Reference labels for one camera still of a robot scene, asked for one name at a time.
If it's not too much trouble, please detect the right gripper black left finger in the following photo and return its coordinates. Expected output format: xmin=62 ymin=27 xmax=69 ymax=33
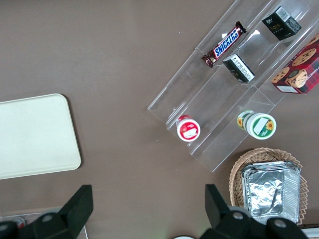
xmin=17 ymin=184 xmax=94 ymax=239

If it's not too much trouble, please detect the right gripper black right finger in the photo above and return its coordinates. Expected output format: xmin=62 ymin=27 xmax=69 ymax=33
xmin=199 ymin=184 xmax=269 ymax=239

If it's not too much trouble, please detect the light wicker basket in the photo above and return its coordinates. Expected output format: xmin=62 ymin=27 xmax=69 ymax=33
xmin=229 ymin=147 xmax=309 ymax=226

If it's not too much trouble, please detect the aluminium foil tray stack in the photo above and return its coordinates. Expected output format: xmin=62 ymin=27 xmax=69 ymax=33
xmin=240 ymin=161 xmax=302 ymax=226

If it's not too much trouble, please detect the cream rectangular tray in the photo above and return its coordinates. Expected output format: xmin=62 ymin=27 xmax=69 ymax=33
xmin=0 ymin=93 xmax=82 ymax=180

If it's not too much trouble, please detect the red-lidded small jar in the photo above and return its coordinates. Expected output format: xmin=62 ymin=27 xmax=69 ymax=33
xmin=175 ymin=115 xmax=201 ymax=142

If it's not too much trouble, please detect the white plastic snack bin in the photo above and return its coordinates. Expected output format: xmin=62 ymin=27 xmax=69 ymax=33
xmin=299 ymin=225 xmax=319 ymax=239

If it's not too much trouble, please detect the green-lidded sunflower jar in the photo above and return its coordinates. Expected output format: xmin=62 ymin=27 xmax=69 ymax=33
xmin=236 ymin=110 xmax=277 ymax=140

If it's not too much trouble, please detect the clear acrylic stepped shelf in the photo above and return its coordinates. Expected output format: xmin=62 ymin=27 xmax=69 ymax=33
xmin=147 ymin=0 xmax=319 ymax=174

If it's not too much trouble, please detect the black box white label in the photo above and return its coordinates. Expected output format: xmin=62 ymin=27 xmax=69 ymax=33
xmin=222 ymin=53 xmax=256 ymax=84

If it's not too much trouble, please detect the red tartan cookie box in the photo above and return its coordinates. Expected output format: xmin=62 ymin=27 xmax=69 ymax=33
xmin=271 ymin=33 xmax=319 ymax=95

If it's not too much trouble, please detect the Snickers chocolate bar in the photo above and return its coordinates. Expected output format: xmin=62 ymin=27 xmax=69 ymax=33
xmin=201 ymin=20 xmax=247 ymax=69

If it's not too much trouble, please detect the black box gold lettering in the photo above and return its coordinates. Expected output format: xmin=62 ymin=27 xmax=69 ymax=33
xmin=261 ymin=5 xmax=303 ymax=41

